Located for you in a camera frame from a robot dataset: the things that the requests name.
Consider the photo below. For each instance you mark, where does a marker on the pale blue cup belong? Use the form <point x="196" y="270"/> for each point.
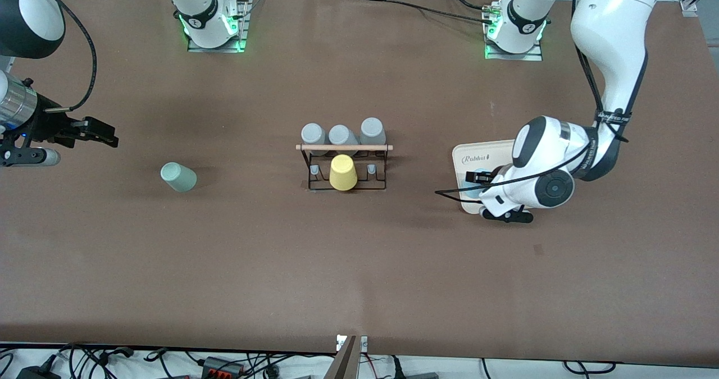
<point x="471" y="191"/>

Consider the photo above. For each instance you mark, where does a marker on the black terminal block orange levers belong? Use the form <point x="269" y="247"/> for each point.
<point x="216" y="365"/>

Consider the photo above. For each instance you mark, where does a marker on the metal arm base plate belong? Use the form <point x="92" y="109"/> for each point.
<point x="216" y="49"/>
<point x="514" y="57"/>

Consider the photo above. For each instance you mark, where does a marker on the aluminium profile post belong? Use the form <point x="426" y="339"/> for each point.
<point x="345" y="362"/>

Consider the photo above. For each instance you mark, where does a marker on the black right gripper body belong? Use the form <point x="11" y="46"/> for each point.
<point x="49" y="127"/>

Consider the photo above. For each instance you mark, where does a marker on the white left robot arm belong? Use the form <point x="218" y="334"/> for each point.
<point x="612" y="31"/>

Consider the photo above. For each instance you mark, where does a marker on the grey cup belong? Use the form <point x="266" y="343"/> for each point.
<point x="313" y="133"/>
<point x="341" y="135"/>
<point x="372" y="129"/>

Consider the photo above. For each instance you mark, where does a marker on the black power adapter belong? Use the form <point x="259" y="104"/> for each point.
<point x="39" y="373"/>

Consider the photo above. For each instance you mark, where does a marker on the yellow cup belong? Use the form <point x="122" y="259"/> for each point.
<point x="343" y="174"/>

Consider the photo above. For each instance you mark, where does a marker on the beige plastic tray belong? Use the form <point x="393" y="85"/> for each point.
<point x="458" y="174"/>

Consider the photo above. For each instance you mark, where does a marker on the pale green cup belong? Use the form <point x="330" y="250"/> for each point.
<point x="180" y="178"/>

